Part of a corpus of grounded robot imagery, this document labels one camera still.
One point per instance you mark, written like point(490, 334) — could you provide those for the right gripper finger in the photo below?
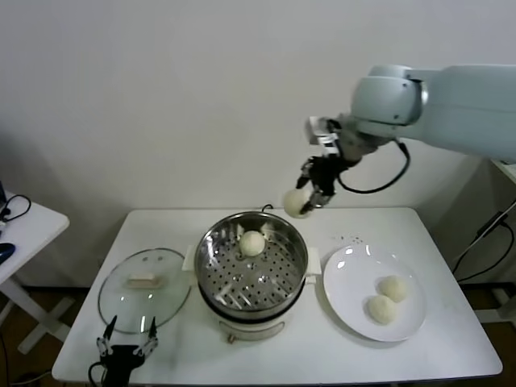
point(324, 198)
point(308, 168)

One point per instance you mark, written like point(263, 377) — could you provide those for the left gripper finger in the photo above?
point(102, 347)
point(149, 344)

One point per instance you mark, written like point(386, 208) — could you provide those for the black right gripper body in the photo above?
point(328, 173)

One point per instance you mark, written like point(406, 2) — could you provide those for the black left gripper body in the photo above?
point(123, 354)

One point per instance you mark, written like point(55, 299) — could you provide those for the white steamed baozi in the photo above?
point(296, 203)
point(252, 243)
point(393, 288)
point(381, 309)

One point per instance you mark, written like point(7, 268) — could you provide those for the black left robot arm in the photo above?
point(117, 379)

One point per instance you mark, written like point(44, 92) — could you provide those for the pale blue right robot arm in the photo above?
point(455, 105)

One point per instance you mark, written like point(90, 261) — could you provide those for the perforated steel steamer basket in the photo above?
point(258, 282)

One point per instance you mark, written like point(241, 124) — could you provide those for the round glass pot lid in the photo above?
point(145, 298)

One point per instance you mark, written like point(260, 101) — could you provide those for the large white plate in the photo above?
point(354, 290)

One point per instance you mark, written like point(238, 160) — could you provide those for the cream electric cooking pot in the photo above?
point(252, 328)

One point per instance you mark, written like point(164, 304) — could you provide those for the white side table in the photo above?
point(28, 238)

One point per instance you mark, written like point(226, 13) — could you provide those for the white shelf board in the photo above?
point(506, 167)

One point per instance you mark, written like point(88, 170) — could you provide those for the white stand foot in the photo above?
point(506, 312)

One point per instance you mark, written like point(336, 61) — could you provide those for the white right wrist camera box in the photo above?
point(322, 135)

